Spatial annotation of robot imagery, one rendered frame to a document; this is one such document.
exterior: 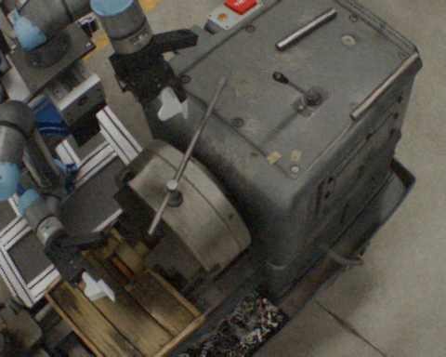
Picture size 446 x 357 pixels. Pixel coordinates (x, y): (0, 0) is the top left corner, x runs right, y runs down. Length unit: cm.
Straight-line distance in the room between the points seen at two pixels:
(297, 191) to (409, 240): 140
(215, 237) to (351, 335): 126
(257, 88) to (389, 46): 37
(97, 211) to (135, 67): 143
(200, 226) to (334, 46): 52
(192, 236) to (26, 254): 132
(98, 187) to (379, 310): 124
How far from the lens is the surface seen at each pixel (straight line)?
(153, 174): 133
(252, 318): 187
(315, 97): 135
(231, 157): 131
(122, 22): 101
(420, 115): 289
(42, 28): 107
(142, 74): 111
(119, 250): 141
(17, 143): 127
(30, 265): 250
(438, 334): 255
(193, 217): 130
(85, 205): 250
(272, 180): 128
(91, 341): 162
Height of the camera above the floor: 242
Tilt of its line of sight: 65 degrees down
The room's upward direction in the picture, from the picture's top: 11 degrees counter-clockwise
